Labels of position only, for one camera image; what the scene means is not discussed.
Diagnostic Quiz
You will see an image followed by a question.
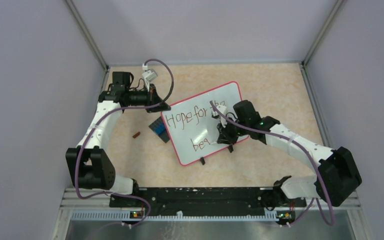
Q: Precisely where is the dark grey lego baseplate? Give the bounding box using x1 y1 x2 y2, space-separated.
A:
148 116 170 143

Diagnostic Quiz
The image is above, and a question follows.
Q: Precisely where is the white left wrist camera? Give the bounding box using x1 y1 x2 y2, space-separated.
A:
142 64 158 91

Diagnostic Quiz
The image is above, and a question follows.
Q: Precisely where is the brown marker cap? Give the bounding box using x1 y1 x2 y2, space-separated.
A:
132 131 141 139

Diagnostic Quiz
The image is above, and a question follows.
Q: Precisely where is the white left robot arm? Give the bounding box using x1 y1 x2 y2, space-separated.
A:
65 69 171 207

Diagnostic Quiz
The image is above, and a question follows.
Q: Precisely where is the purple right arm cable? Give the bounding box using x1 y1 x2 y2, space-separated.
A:
209 100 337 228

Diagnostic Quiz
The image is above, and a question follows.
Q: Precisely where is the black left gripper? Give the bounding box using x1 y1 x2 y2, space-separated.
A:
126 83 171 113

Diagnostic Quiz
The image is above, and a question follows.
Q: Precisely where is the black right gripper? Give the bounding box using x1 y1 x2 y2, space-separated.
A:
217 115 250 145

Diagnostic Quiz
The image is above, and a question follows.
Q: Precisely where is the white cable duct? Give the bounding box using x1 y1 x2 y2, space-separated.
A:
71 210 279 222

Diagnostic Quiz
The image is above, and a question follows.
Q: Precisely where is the blue lego brick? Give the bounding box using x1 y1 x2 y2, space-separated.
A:
153 125 166 136

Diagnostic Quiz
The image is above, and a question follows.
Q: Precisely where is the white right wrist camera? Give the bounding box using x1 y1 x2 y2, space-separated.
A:
211 105 228 128

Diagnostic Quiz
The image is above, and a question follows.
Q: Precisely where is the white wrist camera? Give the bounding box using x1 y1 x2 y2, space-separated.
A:
142 64 158 91
211 105 228 128

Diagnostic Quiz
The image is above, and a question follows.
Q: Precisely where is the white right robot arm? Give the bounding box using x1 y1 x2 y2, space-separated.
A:
210 100 362 207

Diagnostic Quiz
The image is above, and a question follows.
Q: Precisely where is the pink framed whiteboard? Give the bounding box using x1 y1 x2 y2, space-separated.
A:
161 81 242 166

